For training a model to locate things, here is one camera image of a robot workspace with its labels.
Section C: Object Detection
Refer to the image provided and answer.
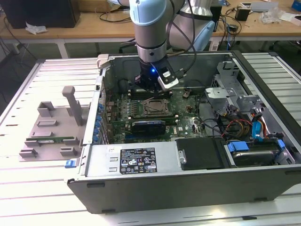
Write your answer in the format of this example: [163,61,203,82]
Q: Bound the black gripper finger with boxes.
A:
[134,74,158,97]

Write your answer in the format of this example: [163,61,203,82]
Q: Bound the thin wire locking lever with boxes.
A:
[142,94,159,104]

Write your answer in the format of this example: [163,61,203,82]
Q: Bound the silver topped CPU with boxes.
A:
[148,101,164,113]

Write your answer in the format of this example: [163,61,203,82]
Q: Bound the CPU socket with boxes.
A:
[141,97,172,116]

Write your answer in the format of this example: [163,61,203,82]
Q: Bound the black cylinder component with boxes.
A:
[118,79,129,94]

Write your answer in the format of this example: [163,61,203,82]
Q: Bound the black RAM slot bank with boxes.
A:
[128,114,179,123]
[129,88,174,99]

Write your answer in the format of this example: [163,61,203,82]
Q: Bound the black graphics card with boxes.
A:
[130,120,166,136]

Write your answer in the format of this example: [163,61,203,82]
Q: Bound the green motherboard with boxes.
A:
[103,90,205,144]

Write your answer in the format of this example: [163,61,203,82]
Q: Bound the silver metal drive cage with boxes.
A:
[204,61,261,116]

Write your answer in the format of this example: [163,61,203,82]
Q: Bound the silver power supply unit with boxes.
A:
[84,141,182,178]

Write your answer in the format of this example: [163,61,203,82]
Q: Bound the long wooden desk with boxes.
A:
[0,0,301,44]

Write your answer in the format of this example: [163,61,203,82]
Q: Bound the black upright box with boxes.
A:
[211,6,223,32]

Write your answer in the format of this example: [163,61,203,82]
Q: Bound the grey parts rack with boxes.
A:
[18,86,91,163]

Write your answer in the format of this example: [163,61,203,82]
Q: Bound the black drive unit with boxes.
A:
[175,137,230,171]

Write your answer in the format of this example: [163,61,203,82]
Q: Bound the open black PC case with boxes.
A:
[67,49,301,214]

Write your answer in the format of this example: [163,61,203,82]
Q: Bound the crumpled white plastic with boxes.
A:
[25,22,48,35]

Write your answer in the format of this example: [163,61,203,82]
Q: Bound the black computer tower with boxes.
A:
[1,0,80,29]

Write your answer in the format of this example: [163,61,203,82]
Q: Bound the grey flat box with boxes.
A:
[241,1,279,12]

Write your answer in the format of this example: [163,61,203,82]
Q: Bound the clear plastic bag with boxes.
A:
[260,7,282,24]

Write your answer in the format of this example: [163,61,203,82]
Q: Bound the hard disk in blue carrier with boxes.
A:
[223,138,286,168]

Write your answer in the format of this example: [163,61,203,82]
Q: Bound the white flat packet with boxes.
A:
[279,11,301,26]

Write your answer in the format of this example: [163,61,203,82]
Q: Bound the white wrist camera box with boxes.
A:
[156,65,180,89]

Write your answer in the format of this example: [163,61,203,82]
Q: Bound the black camera cable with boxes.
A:
[166,0,198,78]

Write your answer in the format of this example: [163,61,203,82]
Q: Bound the pale case release handle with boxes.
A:
[97,54,111,69]

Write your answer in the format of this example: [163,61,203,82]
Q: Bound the red yellow wire bundle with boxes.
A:
[221,117,253,139]

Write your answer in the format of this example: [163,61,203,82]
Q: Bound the blue data wire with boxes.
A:
[251,108,266,142]

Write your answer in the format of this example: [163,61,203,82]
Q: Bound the orange flat wire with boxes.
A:
[260,115,271,139]

